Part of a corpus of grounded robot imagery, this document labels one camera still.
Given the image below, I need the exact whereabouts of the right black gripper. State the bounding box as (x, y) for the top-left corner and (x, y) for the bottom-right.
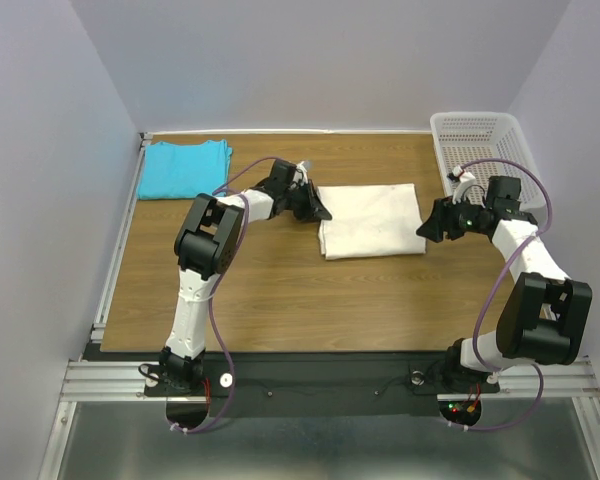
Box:
(414, 190), (485, 242)

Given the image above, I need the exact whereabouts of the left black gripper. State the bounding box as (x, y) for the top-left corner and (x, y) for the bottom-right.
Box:
(283, 179), (331, 222)

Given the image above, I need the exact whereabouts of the white t-shirt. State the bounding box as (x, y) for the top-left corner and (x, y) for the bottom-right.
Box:
(318, 183), (426, 260)

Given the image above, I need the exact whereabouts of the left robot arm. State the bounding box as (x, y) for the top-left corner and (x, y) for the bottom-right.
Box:
(139, 158), (332, 394)

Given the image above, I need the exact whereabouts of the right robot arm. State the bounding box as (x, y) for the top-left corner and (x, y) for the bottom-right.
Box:
(417, 168), (593, 393)

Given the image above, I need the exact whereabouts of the white plastic basket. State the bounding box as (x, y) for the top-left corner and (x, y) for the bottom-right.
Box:
(430, 112), (545, 210)

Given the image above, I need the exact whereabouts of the folded blue t-shirt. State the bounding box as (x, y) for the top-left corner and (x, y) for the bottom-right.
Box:
(137, 140), (233, 200)

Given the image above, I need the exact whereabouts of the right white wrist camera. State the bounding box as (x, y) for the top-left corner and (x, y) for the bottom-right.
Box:
(447, 165), (478, 204)

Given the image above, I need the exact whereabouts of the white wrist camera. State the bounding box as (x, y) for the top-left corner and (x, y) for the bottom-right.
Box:
(447, 165), (478, 204)
(293, 160), (311, 187)

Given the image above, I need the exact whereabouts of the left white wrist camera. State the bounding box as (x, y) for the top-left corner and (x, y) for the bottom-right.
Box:
(293, 160), (311, 187)

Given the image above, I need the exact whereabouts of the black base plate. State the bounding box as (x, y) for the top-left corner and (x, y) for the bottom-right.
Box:
(144, 351), (499, 418)

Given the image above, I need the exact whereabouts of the aluminium frame rail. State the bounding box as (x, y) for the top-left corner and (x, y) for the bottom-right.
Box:
(37, 130), (600, 480)

